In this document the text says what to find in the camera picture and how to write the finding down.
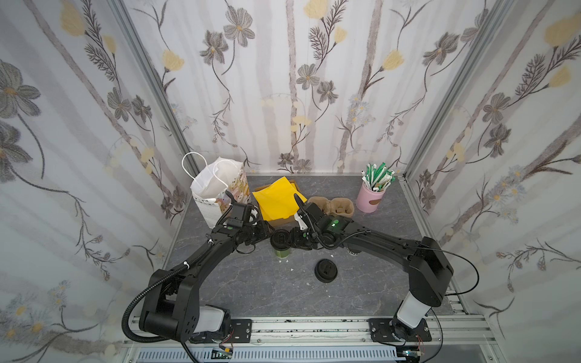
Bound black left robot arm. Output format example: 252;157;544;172
121;201;269;343

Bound black cup lid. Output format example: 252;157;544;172
270;229;292;252

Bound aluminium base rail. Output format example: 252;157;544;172
124;313;506;362

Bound green paper cup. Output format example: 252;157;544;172
274;248;291;259

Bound cartoon print paper bag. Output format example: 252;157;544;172
181;151;251;228

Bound brown cardboard tray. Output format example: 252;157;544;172
253;178;308;230

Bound black plastic cup lids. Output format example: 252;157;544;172
314;259;338;284

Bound black paper cup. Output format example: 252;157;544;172
346;247;361;256

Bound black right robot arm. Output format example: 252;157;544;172
294;195;454;342

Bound yellow paper napkins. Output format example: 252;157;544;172
252;176;308;222

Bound brown pulp cup carrier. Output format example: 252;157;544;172
308;197;355;218

